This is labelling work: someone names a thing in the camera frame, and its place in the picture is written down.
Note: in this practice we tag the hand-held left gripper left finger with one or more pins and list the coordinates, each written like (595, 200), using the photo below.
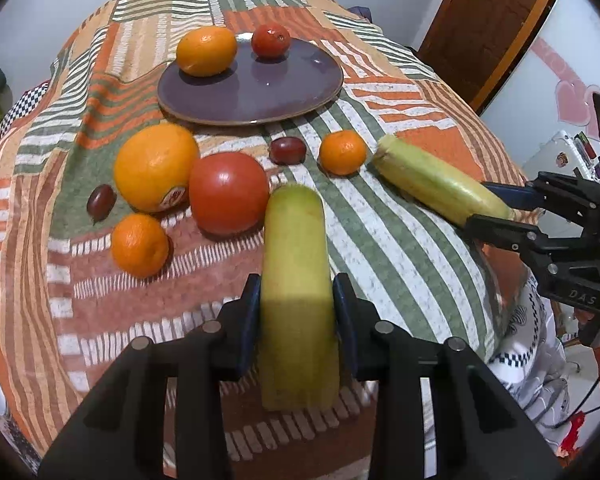
(249, 322)

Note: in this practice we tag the pink heart wall decal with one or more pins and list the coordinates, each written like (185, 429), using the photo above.
(566, 100)

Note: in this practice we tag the brown wooden door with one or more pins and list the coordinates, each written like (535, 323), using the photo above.
(480, 25)

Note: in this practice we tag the small mandarin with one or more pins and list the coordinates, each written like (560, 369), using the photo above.
(342, 152)
(139, 245)

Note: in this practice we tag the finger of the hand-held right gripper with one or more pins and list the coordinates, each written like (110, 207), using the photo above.
(510, 196)
(500, 232)

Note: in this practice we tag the large orange with sticker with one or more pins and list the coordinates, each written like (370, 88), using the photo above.
(155, 165)

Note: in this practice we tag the large red tomato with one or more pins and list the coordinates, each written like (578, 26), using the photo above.
(227, 192)

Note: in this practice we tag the dark grape centre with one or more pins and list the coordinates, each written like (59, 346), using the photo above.
(287, 150)

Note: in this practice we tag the small red tomato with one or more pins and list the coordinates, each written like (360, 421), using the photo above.
(271, 40)

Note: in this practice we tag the black white checkered cloth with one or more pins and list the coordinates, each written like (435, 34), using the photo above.
(27, 105)

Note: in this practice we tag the oval orange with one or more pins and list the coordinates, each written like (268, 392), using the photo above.
(206, 51)

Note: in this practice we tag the white cabinet with clutter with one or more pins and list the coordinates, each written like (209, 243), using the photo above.
(555, 156)

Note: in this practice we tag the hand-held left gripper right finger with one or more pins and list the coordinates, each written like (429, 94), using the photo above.
(343, 322)

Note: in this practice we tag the pale green zucchini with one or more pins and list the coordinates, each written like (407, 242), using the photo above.
(296, 285)
(437, 182)

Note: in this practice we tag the striped patchwork blanket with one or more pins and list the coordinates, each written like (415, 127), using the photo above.
(405, 270)

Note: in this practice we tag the white patterned bed sheet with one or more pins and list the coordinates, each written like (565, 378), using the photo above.
(530, 355)

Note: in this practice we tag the purple ceramic plate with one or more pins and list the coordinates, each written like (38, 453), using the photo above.
(260, 87)

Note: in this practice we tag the dark grape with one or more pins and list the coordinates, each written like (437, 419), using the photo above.
(100, 201)
(287, 150)

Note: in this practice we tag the dark grape left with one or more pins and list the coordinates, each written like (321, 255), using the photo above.
(100, 201)

